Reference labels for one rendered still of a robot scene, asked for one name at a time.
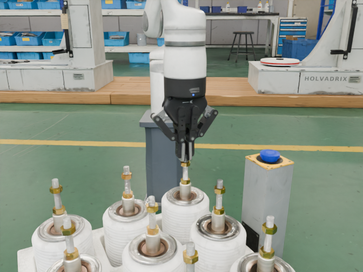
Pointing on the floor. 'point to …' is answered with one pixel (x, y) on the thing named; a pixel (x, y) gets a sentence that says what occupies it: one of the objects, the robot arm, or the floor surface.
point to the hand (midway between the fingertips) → (185, 150)
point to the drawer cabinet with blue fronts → (299, 31)
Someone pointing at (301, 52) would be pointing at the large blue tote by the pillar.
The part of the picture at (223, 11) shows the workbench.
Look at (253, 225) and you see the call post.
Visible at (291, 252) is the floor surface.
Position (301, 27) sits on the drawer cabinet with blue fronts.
